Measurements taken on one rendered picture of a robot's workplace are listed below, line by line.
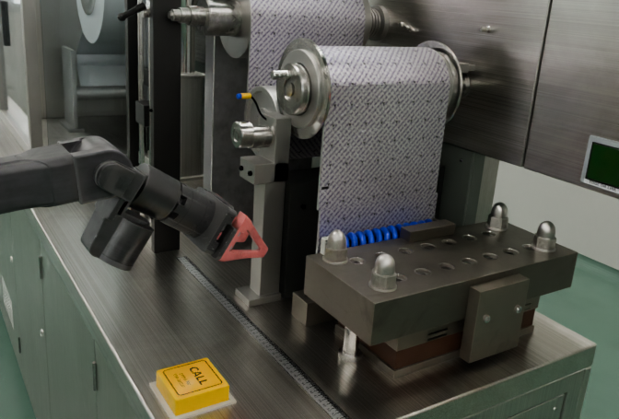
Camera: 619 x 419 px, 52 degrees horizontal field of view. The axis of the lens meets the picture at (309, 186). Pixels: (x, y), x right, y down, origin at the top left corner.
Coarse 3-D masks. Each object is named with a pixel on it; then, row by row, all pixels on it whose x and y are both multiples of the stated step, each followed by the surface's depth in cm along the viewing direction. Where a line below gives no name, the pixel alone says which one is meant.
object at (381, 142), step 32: (352, 96) 92; (384, 96) 95; (416, 96) 98; (448, 96) 102; (352, 128) 93; (384, 128) 97; (416, 128) 100; (352, 160) 95; (384, 160) 98; (416, 160) 102; (320, 192) 94; (352, 192) 97; (384, 192) 100; (416, 192) 104
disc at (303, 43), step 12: (288, 48) 96; (300, 48) 93; (312, 48) 90; (324, 60) 88; (324, 72) 88; (276, 84) 100; (324, 84) 88; (324, 96) 89; (324, 108) 89; (324, 120) 90; (300, 132) 95; (312, 132) 92
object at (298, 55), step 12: (288, 60) 95; (300, 60) 92; (312, 60) 90; (444, 60) 103; (312, 72) 90; (312, 84) 90; (312, 96) 90; (312, 108) 91; (300, 120) 94; (312, 120) 91
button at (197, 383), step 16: (176, 368) 80; (192, 368) 80; (208, 368) 81; (160, 384) 78; (176, 384) 77; (192, 384) 77; (208, 384) 78; (224, 384) 78; (176, 400) 74; (192, 400) 75; (208, 400) 77; (224, 400) 78
